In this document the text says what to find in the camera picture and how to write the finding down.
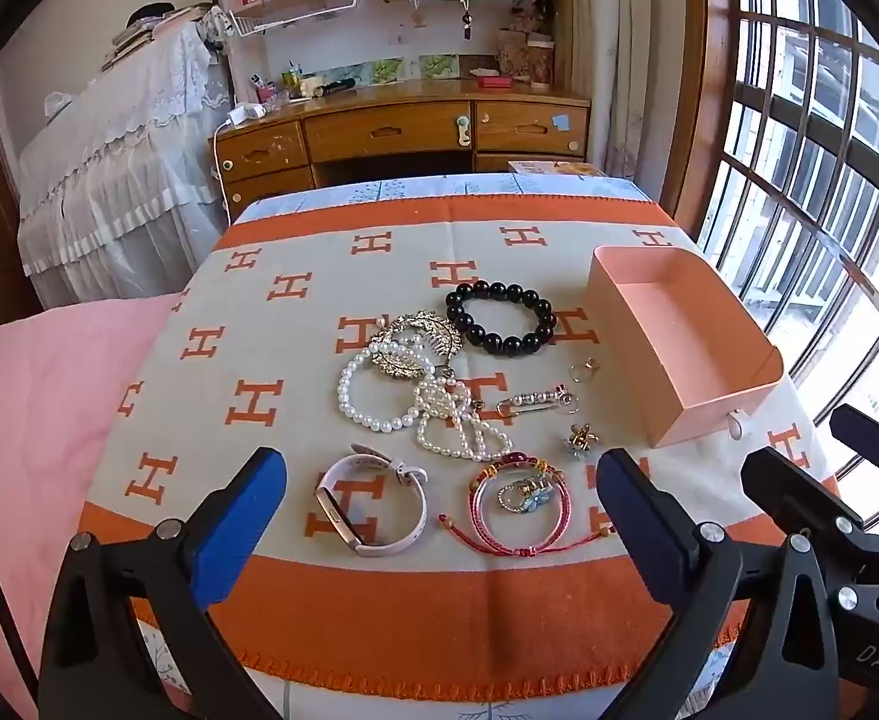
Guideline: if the stack of books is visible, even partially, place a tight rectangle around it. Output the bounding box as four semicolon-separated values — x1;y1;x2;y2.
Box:
101;4;211;72

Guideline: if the pink wrist watch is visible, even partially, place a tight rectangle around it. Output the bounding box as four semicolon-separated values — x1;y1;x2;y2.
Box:
313;444;429;557

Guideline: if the floral gift box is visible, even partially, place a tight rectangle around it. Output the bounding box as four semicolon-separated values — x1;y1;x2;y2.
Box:
495;28;534;80

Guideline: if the gold leaf bracelet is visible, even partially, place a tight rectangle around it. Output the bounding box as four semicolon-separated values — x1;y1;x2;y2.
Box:
368;309;464;383

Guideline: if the orange cover book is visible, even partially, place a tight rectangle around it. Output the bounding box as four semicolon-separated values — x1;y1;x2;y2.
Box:
508;159;609;179

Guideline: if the white cable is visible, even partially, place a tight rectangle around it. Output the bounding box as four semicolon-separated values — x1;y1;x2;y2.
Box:
210;120;234;226

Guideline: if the blue tree-print sheet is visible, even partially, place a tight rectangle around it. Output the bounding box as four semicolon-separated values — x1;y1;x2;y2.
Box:
135;172;733;720

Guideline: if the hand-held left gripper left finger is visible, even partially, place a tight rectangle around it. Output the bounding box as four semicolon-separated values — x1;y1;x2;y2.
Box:
38;446;290;720

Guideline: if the white pearl bracelet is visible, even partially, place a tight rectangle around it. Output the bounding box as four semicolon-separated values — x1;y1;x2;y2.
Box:
336;341;440;436

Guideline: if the green picture strip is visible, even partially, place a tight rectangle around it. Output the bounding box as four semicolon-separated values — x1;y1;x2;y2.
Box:
349;56;459;83

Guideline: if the black bead bracelet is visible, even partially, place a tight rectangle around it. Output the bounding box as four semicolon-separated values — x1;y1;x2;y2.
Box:
445;281;558;359

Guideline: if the blue rhinestone flower clip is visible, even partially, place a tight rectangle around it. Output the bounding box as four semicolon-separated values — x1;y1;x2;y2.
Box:
497;474;556;515

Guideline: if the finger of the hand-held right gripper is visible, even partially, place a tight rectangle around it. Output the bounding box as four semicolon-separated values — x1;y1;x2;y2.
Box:
740;448;865;578
829;403;879;533

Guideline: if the silver safety pin brooch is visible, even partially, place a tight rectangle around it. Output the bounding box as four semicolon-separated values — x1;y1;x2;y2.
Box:
495;384;579;417

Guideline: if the pale curtain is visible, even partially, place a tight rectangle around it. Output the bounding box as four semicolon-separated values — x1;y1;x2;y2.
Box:
563;0;703;203

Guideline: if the red string bracelet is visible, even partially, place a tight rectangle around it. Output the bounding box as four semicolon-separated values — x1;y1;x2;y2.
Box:
439;450;614;557

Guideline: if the floral jar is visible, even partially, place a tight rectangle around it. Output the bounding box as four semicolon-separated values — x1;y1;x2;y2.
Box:
527;37;556;85

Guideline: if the pink cardboard box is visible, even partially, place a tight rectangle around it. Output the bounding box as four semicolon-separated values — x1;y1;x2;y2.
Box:
585;244;785;449

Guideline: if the wooden desk with drawers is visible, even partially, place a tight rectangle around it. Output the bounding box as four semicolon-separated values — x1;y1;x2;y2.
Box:
209;81;592;222

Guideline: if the pearl heart necklace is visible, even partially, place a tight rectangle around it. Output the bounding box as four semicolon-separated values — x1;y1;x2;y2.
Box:
413;379;515;464

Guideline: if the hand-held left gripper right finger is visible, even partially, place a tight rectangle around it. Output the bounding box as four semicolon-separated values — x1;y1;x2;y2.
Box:
595;448;860;720

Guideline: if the orange patterned blanket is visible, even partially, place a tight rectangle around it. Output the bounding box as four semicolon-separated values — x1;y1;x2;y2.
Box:
79;195;845;702

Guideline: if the lace covered piano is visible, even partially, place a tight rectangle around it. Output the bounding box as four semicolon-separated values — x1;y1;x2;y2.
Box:
17;6;230;301

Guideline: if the metal window grille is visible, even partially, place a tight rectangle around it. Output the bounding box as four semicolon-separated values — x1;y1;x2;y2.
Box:
698;0;879;458

